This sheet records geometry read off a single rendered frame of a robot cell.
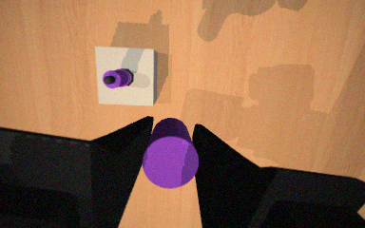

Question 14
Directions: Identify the cream white block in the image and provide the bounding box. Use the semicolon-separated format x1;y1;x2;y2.
95;47;158;106

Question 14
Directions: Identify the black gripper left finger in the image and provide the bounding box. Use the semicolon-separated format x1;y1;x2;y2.
0;116;154;228

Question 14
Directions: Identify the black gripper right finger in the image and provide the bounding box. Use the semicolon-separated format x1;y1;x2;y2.
192;123;365;228

